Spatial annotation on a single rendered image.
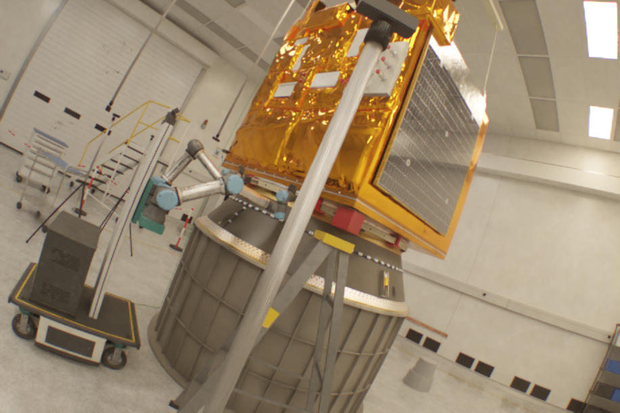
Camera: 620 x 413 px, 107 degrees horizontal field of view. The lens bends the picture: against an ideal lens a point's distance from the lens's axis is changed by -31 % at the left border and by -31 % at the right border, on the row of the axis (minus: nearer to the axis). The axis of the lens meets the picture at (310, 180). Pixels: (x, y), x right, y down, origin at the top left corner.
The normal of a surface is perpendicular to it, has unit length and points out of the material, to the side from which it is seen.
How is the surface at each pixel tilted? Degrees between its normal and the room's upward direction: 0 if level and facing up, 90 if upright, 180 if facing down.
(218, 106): 90
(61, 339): 90
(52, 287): 90
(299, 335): 90
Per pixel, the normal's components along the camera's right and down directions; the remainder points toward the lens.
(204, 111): 0.66, 0.18
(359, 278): 0.51, -0.41
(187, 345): -0.47, -0.33
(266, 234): -0.11, -0.67
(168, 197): 0.42, 0.13
